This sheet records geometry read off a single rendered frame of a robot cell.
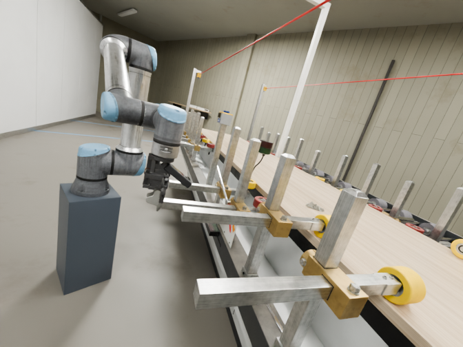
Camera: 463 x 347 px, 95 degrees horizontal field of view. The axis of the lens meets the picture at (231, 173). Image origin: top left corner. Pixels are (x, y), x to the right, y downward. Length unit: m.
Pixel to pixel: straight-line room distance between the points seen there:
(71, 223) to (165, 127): 0.87
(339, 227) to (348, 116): 4.49
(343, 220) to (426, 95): 4.41
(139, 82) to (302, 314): 1.21
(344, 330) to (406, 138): 4.13
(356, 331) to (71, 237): 1.32
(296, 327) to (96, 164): 1.16
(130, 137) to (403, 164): 4.28
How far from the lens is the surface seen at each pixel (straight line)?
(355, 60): 5.21
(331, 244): 0.50
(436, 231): 1.60
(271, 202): 0.68
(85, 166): 1.36
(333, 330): 0.85
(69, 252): 1.52
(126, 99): 0.81
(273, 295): 0.42
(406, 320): 0.67
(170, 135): 0.71
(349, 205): 0.47
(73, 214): 1.39
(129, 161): 1.36
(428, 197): 4.70
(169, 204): 0.83
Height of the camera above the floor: 1.22
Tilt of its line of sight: 15 degrees down
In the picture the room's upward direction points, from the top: 15 degrees clockwise
